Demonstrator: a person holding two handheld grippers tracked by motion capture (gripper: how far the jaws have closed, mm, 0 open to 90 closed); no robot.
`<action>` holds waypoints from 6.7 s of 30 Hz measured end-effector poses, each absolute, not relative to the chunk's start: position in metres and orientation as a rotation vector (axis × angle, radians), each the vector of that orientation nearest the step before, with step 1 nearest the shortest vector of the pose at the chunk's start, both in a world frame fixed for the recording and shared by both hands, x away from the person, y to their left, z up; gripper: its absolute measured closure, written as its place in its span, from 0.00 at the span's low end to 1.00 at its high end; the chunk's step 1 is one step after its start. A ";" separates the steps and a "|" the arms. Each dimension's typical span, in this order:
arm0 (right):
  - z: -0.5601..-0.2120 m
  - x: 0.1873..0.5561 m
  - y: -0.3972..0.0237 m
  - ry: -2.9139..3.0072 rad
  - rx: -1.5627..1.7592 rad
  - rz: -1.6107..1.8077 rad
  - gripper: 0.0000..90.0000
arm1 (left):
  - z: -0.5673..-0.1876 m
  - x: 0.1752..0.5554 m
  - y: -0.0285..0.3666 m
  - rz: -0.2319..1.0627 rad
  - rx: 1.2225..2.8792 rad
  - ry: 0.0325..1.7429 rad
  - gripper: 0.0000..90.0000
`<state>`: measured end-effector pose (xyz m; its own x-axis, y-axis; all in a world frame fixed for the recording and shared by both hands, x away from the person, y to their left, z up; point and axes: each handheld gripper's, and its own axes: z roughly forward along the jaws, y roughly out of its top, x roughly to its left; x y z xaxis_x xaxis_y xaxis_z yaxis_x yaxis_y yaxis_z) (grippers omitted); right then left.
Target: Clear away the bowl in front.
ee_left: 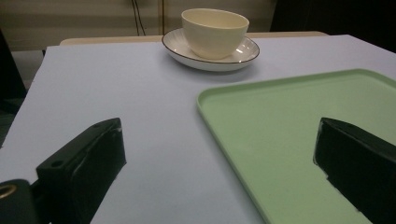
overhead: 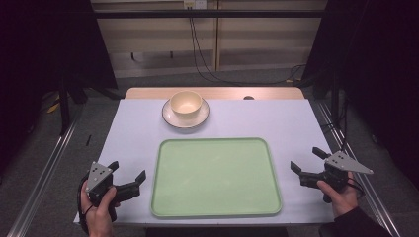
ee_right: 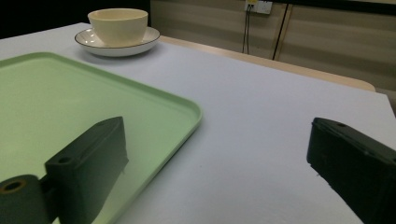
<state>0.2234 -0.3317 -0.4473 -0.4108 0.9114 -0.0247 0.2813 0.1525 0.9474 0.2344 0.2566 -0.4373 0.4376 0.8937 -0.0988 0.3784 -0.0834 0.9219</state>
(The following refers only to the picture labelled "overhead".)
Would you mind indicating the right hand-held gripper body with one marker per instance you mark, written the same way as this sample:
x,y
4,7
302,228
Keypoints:
x,y
339,164

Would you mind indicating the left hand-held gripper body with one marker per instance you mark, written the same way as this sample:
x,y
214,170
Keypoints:
x,y
98,176

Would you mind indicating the white saucer plate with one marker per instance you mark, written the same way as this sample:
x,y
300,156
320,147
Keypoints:
x,y
184,122

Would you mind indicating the light green tray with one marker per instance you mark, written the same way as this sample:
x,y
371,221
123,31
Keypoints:
x,y
215,177

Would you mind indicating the cream bowl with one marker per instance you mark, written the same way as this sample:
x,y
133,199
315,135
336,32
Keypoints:
x,y
186,103

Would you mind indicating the person's right hand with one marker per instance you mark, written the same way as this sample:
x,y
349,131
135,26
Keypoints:
x,y
342,199

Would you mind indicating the person's left hand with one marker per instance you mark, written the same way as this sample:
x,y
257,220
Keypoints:
x,y
97,218

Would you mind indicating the small black stick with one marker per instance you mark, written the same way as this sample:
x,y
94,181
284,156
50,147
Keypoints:
x,y
88,140

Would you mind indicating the black metal stand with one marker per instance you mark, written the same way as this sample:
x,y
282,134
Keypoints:
x,y
335,98
64,105

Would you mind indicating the yellow object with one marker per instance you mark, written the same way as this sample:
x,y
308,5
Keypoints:
x,y
54,105

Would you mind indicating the white table sheet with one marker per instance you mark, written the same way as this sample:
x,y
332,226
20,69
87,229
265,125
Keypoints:
x,y
230,118

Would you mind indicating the dark curtain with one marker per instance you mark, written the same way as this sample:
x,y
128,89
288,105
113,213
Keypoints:
x,y
375,65
46,49

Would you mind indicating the wooden table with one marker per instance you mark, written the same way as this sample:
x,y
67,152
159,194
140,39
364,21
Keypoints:
x,y
224,93

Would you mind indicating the black horizontal bar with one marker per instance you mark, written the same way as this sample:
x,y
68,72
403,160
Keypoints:
x,y
207,14

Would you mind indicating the aluminium floor rail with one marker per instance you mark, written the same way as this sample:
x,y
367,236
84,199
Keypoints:
x,y
359,184
42,177

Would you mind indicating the white wall outlet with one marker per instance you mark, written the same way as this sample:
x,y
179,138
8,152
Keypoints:
x,y
195,3

